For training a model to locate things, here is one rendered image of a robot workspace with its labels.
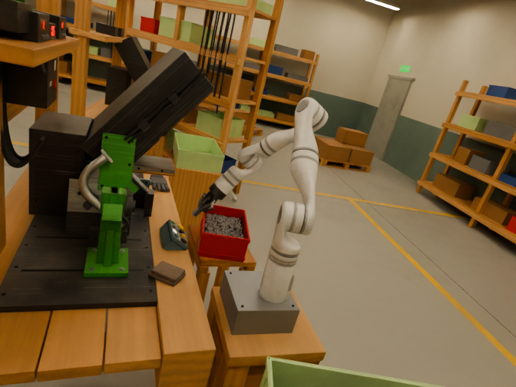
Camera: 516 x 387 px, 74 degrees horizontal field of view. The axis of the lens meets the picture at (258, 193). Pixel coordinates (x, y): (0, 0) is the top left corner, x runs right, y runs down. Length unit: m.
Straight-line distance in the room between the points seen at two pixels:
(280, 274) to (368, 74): 10.63
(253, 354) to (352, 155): 6.63
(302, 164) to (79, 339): 0.79
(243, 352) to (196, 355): 0.16
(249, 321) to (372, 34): 10.76
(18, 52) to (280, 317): 0.98
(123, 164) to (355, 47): 10.27
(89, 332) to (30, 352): 0.13
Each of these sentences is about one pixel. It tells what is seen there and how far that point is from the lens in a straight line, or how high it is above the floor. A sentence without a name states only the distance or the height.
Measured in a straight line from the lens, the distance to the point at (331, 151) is 7.21.
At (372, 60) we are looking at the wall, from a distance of 11.53.
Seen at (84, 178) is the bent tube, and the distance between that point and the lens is 1.35.
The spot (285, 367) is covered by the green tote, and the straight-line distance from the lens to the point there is 0.98.
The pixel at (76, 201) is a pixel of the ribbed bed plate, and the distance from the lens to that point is 1.42.
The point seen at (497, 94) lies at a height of 2.06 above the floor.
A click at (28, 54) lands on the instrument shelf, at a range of 0.98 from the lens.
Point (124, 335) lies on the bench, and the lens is 1.07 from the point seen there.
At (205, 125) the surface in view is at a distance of 4.19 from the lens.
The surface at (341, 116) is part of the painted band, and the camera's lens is 11.36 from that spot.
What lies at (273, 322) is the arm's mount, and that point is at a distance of 1.16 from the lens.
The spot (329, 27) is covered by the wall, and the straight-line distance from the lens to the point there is 10.96.
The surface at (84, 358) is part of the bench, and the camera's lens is 1.02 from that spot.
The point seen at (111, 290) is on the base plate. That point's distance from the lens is 1.17.
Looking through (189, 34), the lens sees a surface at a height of 1.74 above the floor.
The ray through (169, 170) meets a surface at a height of 1.12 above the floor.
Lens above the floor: 1.63
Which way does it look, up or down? 20 degrees down
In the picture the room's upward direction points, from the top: 14 degrees clockwise
